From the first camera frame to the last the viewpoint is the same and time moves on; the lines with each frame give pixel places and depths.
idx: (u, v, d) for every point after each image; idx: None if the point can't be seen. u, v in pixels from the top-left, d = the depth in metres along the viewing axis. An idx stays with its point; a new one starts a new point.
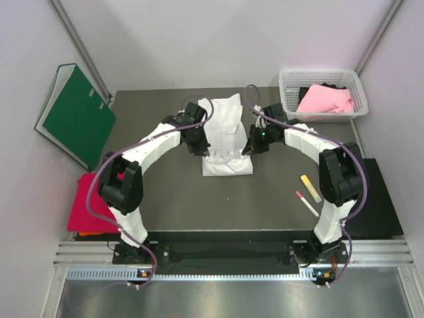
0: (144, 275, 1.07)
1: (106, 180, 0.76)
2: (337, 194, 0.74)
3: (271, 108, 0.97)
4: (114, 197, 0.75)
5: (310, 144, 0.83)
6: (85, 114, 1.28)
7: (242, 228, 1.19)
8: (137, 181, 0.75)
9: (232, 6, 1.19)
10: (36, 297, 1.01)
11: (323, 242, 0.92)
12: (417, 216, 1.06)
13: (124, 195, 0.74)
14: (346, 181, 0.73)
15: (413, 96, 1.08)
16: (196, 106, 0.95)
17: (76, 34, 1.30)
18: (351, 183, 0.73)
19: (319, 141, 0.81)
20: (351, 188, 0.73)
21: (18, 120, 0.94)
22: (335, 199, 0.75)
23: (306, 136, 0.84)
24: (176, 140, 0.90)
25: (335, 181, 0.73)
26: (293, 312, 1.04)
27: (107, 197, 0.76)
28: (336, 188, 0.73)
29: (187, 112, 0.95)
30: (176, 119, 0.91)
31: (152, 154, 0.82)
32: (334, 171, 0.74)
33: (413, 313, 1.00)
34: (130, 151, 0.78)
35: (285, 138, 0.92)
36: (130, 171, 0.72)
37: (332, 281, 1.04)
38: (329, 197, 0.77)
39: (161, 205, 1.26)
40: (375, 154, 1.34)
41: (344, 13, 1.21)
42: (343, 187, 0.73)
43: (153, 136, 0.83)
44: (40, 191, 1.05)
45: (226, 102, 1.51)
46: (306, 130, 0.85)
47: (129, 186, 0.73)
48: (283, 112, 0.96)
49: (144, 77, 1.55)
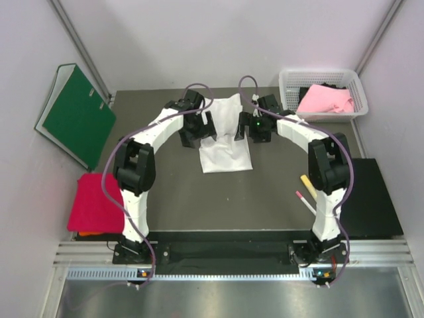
0: (144, 275, 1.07)
1: (120, 163, 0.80)
2: (324, 182, 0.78)
3: (266, 99, 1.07)
4: (130, 179, 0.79)
5: (301, 135, 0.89)
6: (85, 113, 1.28)
7: (242, 228, 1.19)
8: (150, 162, 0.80)
9: (232, 6, 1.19)
10: (36, 297, 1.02)
11: (321, 239, 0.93)
12: (417, 216, 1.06)
13: (140, 175, 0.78)
14: (332, 170, 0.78)
15: (413, 96, 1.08)
16: (195, 93, 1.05)
17: (76, 34, 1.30)
18: (337, 171, 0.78)
19: (309, 132, 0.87)
20: (336, 176, 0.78)
21: (18, 121, 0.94)
22: (322, 186, 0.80)
23: (297, 127, 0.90)
24: (179, 122, 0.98)
25: (322, 170, 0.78)
26: (293, 312, 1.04)
27: (123, 178, 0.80)
28: (323, 176, 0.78)
29: (186, 99, 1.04)
30: (177, 105, 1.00)
31: (159, 137, 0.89)
32: (322, 160, 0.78)
33: (413, 313, 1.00)
34: (140, 136, 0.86)
35: (278, 128, 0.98)
36: (144, 152, 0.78)
37: (332, 281, 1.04)
38: (317, 185, 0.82)
39: (161, 204, 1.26)
40: (375, 154, 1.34)
41: (345, 13, 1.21)
42: (329, 175, 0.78)
43: (158, 120, 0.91)
44: (40, 191, 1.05)
45: (226, 101, 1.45)
46: (297, 120, 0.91)
47: (144, 165, 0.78)
48: (277, 103, 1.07)
49: (144, 77, 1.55)
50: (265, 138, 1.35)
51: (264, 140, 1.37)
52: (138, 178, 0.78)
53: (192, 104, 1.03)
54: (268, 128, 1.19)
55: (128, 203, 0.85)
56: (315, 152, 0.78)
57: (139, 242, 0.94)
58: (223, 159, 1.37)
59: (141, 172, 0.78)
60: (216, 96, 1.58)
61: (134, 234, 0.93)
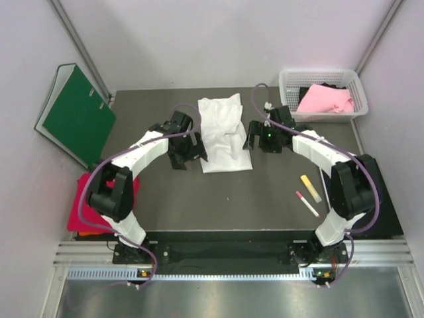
0: (144, 274, 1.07)
1: (96, 189, 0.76)
2: (349, 209, 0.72)
3: (279, 111, 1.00)
4: (105, 206, 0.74)
5: (320, 155, 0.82)
6: (85, 113, 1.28)
7: (242, 227, 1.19)
8: (127, 187, 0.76)
9: (232, 6, 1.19)
10: (36, 297, 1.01)
11: (324, 244, 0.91)
12: (417, 216, 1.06)
13: (114, 202, 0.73)
14: (358, 195, 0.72)
15: (413, 96, 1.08)
16: (182, 114, 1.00)
17: (76, 34, 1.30)
18: (363, 197, 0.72)
19: (330, 152, 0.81)
20: (364, 202, 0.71)
21: (18, 120, 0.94)
22: (348, 212, 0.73)
23: (317, 146, 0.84)
24: (163, 148, 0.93)
25: (347, 196, 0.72)
26: (293, 312, 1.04)
27: (97, 206, 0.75)
28: (349, 202, 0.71)
29: (173, 122, 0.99)
30: (163, 128, 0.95)
31: (140, 161, 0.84)
32: (346, 185, 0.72)
33: (413, 313, 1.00)
34: (121, 158, 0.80)
35: (294, 145, 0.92)
36: (120, 176, 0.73)
37: (332, 281, 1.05)
38: (340, 210, 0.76)
39: (162, 204, 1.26)
40: (375, 154, 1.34)
41: (345, 13, 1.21)
42: (355, 201, 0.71)
43: (141, 143, 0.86)
44: (40, 192, 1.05)
45: (226, 101, 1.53)
46: (317, 139, 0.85)
47: (120, 190, 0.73)
48: (290, 116, 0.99)
49: (144, 77, 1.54)
50: (277, 150, 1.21)
51: (275, 150, 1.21)
52: (113, 205, 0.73)
53: (179, 128, 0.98)
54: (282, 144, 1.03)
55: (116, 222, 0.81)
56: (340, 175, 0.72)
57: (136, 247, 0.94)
58: (220, 159, 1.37)
59: (115, 199, 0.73)
60: (216, 96, 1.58)
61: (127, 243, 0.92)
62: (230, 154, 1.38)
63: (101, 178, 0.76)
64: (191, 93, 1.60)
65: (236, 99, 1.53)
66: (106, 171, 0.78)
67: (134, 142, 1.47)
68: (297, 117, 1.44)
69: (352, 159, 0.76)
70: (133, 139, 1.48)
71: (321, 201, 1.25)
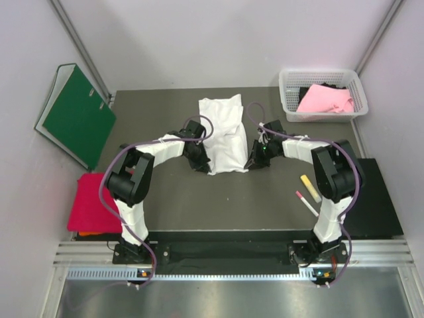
0: (144, 275, 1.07)
1: (116, 170, 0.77)
2: (333, 189, 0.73)
3: (271, 124, 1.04)
4: (121, 189, 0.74)
5: (305, 149, 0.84)
6: (85, 113, 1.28)
7: (242, 227, 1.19)
8: (148, 173, 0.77)
9: (232, 6, 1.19)
10: (36, 297, 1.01)
11: (323, 241, 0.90)
12: (417, 216, 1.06)
13: (133, 185, 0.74)
14: (341, 177, 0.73)
15: (413, 96, 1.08)
16: (197, 124, 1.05)
17: (76, 34, 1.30)
18: (347, 179, 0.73)
19: (312, 144, 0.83)
20: (347, 183, 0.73)
21: (18, 121, 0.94)
22: (332, 195, 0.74)
23: (300, 142, 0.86)
24: (179, 150, 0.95)
25: (329, 176, 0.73)
26: (293, 312, 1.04)
27: (114, 188, 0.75)
28: (332, 183, 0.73)
29: (188, 129, 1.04)
30: (181, 133, 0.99)
31: (160, 154, 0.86)
32: (328, 166, 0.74)
33: (413, 313, 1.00)
34: (144, 148, 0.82)
35: (284, 149, 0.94)
36: (144, 160, 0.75)
37: (332, 281, 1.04)
38: (325, 193, 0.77)
39: (163, 204, 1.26)
40: (375, 154, 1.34)
41: (345, 13, 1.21)
42: (338, 183, 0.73)
43: (163, 139, 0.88)
44: (40, 191, 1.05)
45: (226, 102, 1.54)
46: (300, 138, 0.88)
47: (142, 173, 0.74)
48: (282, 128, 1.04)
49: (144, 77, 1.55)
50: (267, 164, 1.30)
51: (265, 165, 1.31)
52: (130, 187, 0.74)
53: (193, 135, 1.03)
54: (275, 153, 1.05)
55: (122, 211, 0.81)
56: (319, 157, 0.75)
57: (137, 244, 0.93)
58: (220, 159, 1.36)
59: (135, 180, 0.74)
60: (216, 96, 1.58)
61: (130, 238, 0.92)
62: (229, 154, 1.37)
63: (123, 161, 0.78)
64: (191, 93, 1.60)
65: (236, 99, 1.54)
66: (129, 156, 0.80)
67: (134, 142, 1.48)
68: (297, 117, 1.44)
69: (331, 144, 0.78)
70: (133, 139, 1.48)
71: (321, 201, 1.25)
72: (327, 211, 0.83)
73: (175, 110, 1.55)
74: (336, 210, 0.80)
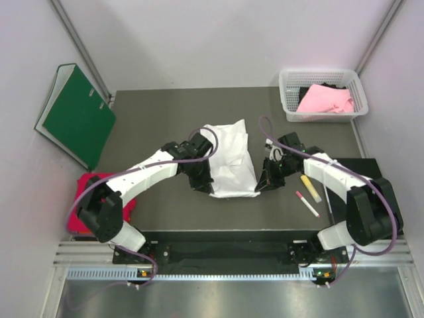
0: (144, 275, 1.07)
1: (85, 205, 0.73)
2: (368, 237, 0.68)
3: (287, 137, 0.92)
4: (90, 224, 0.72)
5: (335, 179, 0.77)
6: (85, 114, 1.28)
7: (242, 228, 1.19)
8: (115, 215, 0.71)
9: (232, 6, 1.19)
10: (36, 297, 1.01)
11: (325, 248, 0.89)
12: (417, 216, 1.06)
13: (99, 224, 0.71)
14: (377, 223, 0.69)
15: (413, 96, 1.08)
16: (203, 139, 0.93)
17: (76, 34, 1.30)
18: (383, 224, 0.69)
19: (344, 175, 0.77)
20: (382, 229, 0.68)
21: (18, 120, 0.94)
22: (366, 241, 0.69)
23: (328, 169, 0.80)
24: (171, 171, 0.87)
25: (366, 224, 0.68)
26: (293, 312, 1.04)
27: (85, 222, 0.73)
28: (368, 230, 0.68)
29: (191, 144, 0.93)
30: (178, 150, 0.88)
31: (138, 185, 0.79)
32: (365, 211, 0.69)
33: (413, 313, 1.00)
34: (116, 182, 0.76)
35: (305, 169, 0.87)
36: (109, 201, 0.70)
37: (332, 281, 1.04)
38: (356, 238, 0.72)
39: (162, 205, 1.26)
40: (375, 154, 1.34)
41: (345, 12, 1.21)
42: (373, 228, 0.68)
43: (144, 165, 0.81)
44: (40, 192, 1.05)
45: (230, 128, 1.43)
46: (329, 161, 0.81)
47: (106, 216, 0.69)
48: (299, 142, 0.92)
49: (144, 77, 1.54)
50: (281, 183, 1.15)
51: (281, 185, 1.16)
52: (97, 226, 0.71)
53: (195, 150, 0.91)
54: (293, 169, 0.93)
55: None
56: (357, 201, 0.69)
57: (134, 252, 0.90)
58: (228, 185, 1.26)
59: (100, 220, 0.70)
60: (216, 96, 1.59)
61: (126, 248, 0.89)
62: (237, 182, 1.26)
63: (93, 196, 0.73)
64: (191, 93, 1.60)
65: (241, 125, 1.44)
66: (101, 190, 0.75)
67: (134, 142, 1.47)
68: (297, 117, 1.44)
69: (368, 183, 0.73)
70: (133, 139, 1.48)
71: (321, 201, 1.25)
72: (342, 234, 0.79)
73: (175, 110, 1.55)
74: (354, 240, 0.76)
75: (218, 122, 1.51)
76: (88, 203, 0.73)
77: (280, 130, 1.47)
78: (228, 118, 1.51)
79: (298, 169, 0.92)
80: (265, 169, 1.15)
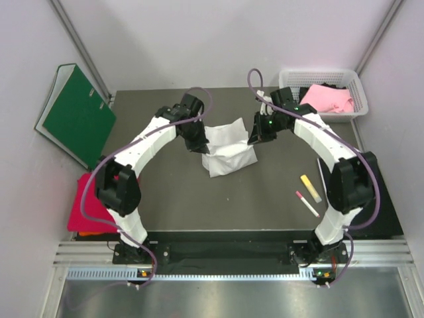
0: (144, 275, 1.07)
1: (102, 184, 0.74)
2: (344, 203, 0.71)
3: (280, 93, 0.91)
4: (111, 200, 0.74)
5: (324, 147, 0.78)
6: (85, 114, 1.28)
7: (242, 228, 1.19)
8: (132, 185, 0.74)
9: (232, 5, 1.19)
10: (36, 297, 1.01)
11: (324, 243, 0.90)
12: (417, 216, 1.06)
13: (120, 199, 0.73)
14: (354, 191, 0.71)
15: (413, 96, 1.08)
16: (193, 99, 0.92)
17: (76, 34, 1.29)
18: (360, 192, 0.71)
19: (335, 144, 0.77)
20: (359, 197, 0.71)
21: (18, 121, 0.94)
22: (342, 207, 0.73)
23: (320, 136, 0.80)
24: (171, 134, 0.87)
25: (345, 192, 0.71)
26: (293, 312, 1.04)
27: (105, 200, 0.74)
28: (345, 198, 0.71)
29: (183, 105, 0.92)
30: (170, 111, 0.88)
31: (144, 155, 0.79)
32: (347, 181, 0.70)
33: (413, 313, 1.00)
34: (122, 156, 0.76)
35: (296, 128, 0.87)
36: (124, 175, 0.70)
37: (332, 281, 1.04)
38: (336, 203, 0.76)
39: (161, 204, 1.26)
40: (375, 154, 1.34)
41: (346, 12, 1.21)
42: (351, 197, 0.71)
43: (144, 135, 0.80)
44: (40, 191, 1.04)
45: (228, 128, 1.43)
46: (322, 127, 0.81)
47: (124, 189, 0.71)
48: (293, 98, 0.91)
49: (144, 76, 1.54)
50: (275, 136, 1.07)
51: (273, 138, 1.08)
52: (120, 201, 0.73)
53: (188, 110, 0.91)
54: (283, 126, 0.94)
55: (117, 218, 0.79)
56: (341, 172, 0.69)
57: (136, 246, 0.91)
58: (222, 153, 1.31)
59: (121, 194, 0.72)
60: (216, 97, 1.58)
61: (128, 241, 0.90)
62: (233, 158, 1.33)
63: (106, 174, 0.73)
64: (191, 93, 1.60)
65: (238, 124, 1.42)
66: (112, 167, 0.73)
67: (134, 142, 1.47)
68: None
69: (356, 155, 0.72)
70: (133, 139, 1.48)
71: (321, 201, 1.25)
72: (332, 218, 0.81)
73: None
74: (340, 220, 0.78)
75: (218, 122, 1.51)
76: (104, 182, 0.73)
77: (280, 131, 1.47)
78: (228, 118, 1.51)
79: (288, 127, 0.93)
80: (256, 125, 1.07)
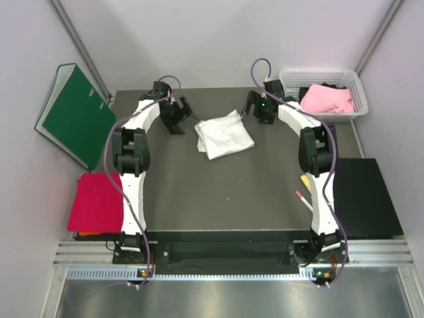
0: (144, 275, 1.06)
1: (120, 151, 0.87)
2: (310, 165, 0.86)
3: (272, 83, 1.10)
4: (130, 162, 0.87)
5: (296, 122, 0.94)
6: (85, 112, 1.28)
7: (242, 228, 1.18)
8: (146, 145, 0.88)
9: (232, 4, 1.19)
10: (36, 297, 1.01)
11: (319, 233, 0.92)
12: (417, 216, 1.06)
13: (138, 158, 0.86)
14: (317, 156, 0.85)
15: (413, 96, 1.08)
16: (162, 83, 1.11)
17: (76, 34, 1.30)
18: (322, 156, 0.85)
19: (305, 120, 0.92)
20: (320, 160, 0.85)
21: (18, 121, 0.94)
22: (309, 169, 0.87)
23: (294, 114, 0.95)
24: (157, 112, 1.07)
25: (310, 156, 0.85)
26: (293, 312, 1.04)
27: (124, 163, 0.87)
28: (310, 160, 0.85)
29: (155, 90, 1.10)
30: (150, 96, 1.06)
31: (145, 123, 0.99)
32: (311, 146, 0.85)
33: (413, 313, 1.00)
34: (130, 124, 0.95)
35: (278, 112, 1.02)
36: (137, 135, 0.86)
37: (332, 281, 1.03)
38: (304, 167, 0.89)
39: (161, 203, 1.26)
40: (375, 154, 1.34)
41: (345, 12, 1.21)
42: (314, 159, 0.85)
43: (140, 110, 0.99)
44: (40, 191, 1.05)
45: (219, 119, 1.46)
46: (296, 108, 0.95)
47: (141, 146, 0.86)
48: (281, 89, 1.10)
49: (144, 77, 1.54)
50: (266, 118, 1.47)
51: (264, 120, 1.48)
52: (138, 159, 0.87)
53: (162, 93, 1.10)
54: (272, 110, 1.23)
55: (128, 188, 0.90)
56: (305, 137, 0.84)
57: (140, 234, 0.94)
58: (216, 130, 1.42)
59: (140, 153, 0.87)
60: (216, 96, 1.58)
61: (131, 227, 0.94)
62: (229, 135, 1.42)
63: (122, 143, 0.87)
64: (191, 93, 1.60)
65: (234, 115, 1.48)
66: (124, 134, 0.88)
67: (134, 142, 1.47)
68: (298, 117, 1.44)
69: (320, 125, 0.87)
70: None
71: None
72: (314, 193, 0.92)
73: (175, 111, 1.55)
74: (317, 186, 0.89)
75: None
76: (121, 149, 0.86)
77: (280, 131, 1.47)
78: None
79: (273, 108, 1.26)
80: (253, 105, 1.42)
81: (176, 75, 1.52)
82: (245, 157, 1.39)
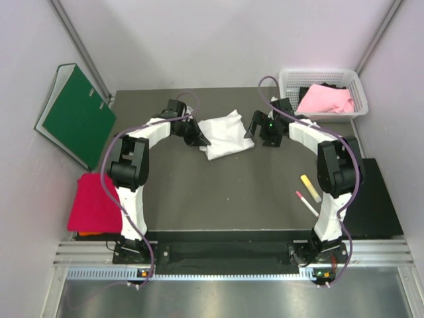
0: (144, 275, 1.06)
1: (116, 159, 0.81)
2: (332, 185, 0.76)
3: (280, 103, 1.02)
4: (124, 174, 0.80)
5: (312, 138, 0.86)
6: (85, 113, 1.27)
7: (242, 228, 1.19)
8: (145, 158, 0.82)
9: (233, 5, 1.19)
10: (36, 298, 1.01)
11: (323, 240, 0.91)
12: (417, 215, 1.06)
13: (134, 171, 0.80)
14: (340, 173, 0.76)
15: (413, 96, 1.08)
16: (177, 102, 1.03)
17: (76, 34, 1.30)
18: (345, 175, 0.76)
19: (319, 134, 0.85)
20: (346, 179, 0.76)
21: (18, 120, 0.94)
22: (331, 189, 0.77)
23: (307, 129, 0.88)
24: (167, 130, 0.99)
25: (331, 173, 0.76)
26: (293, 312, 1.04)
27: (118, 175, 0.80)
28: (332, 179, 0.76)
29: (169, 110, 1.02)
30: (163, 116, 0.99)
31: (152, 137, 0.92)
32: (331, 161, 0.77)
33: (413, 313, 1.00)
34: (134, 133, 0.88)
35: (290, 132, 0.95)
36: (139, 144, 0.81)
37: (332, 281, 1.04)
38: (325, 188, 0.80)
39: (161, 203, 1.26)
40: (375, 154, 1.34)
41: (346, 12, 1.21)
42: (338, 178, 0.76)
43: (151, 123, 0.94)
44: (40, 191, 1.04)
45: (219, 119, 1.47)
46: (309, 124, 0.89)
47: (140, 158, 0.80)
48: (291, 108, 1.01)
49: (144, 77, 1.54)
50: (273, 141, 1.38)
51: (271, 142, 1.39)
52: (134, 172, 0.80)
53: (175, 114, 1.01)
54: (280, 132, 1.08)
55: (125, 200, 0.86)
56: (324, 152, 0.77)
57: (139, 239, 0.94)
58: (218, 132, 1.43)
59: (138, 166, 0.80)
60: (215, 96, 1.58)
61: (131, 234, 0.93)
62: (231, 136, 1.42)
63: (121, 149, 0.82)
64: (191, 93, 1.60)
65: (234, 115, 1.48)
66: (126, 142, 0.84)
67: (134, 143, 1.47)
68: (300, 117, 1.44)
69: (338, 139, 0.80)
70: None
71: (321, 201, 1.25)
72: (326, 207, 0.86)
73: None
74: (333, 205, 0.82)
75: None
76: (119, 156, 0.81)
77: None
78: None
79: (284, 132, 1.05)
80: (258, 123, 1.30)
81: (175, 75, 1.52)
82: (245, 158, 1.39)
